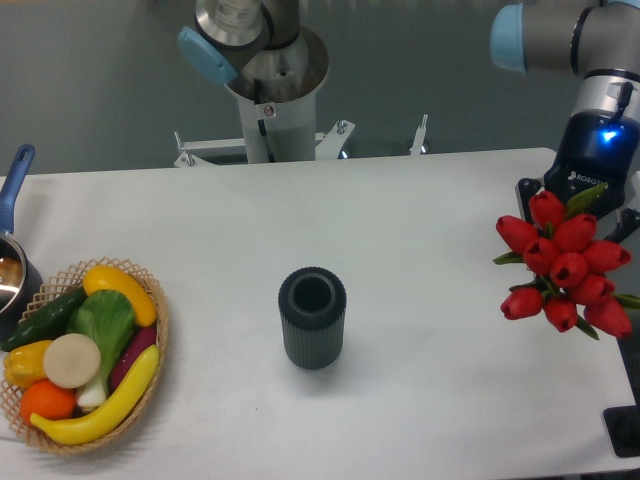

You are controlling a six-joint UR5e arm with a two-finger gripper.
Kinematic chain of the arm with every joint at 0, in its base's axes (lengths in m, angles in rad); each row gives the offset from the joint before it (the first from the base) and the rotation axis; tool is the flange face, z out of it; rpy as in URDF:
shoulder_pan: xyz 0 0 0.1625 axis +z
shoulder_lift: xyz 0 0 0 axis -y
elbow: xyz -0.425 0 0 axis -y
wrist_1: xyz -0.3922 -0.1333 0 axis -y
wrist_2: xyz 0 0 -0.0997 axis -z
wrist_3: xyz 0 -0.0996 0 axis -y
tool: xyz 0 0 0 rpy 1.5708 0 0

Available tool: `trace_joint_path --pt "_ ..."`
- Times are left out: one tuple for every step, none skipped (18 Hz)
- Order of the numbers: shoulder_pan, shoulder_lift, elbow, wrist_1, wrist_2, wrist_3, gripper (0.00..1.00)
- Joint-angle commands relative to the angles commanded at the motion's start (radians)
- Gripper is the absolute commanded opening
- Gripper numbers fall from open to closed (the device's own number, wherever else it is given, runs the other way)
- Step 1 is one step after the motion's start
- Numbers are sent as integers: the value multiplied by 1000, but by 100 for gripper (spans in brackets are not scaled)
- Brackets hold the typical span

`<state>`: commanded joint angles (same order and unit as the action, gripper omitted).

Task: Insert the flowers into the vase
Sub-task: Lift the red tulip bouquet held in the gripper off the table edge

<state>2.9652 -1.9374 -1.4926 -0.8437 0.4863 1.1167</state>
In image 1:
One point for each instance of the yellow toy banana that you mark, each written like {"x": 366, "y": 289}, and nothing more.
{"x": 107, "y": 417}

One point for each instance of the red tulip bouquet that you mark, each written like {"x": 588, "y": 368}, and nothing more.
{"x": 569, "y": 265}

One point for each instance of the orange toy orange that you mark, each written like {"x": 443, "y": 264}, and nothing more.
{"x": 48, "y": 400}

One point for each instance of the dark green toy cucumber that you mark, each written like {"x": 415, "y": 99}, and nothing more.
{"x": 47, "y": 323}

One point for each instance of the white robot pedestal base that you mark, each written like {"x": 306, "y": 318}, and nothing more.
{"x": 274, "y": 67}

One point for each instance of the woven wicker basket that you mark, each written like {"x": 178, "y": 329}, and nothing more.
{"x": 57, "y": 285}

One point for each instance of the black device at table edge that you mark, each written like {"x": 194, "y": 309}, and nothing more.
{"x": 622, "y": 425}

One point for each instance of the yellow toy bell pepper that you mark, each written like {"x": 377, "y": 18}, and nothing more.
{"x": 24, "y": 366}

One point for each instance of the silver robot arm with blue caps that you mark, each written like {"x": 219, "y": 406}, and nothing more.
{"x": 597, "y": 41}

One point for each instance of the dark grey ribbed vase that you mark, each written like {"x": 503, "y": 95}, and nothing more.
{"x": 312, "y": 304}

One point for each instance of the green toy bok choy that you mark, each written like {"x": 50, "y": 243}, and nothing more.
{"x": 107, "y": 318}

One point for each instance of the yellow toy squash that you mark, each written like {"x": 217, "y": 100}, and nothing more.
{"x": 106, "y": 277}

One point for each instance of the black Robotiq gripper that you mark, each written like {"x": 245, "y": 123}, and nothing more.
{"x": 594, "y": 150}

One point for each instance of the beige round toy slice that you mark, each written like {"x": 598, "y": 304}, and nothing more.
{"x": 71, "y": 361}

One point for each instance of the blue handled saucepan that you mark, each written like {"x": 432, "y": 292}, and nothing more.
{"x": 20, "y": 280}

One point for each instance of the purple toy sweet potato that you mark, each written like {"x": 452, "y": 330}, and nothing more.
{"x": 141, "y": 340}

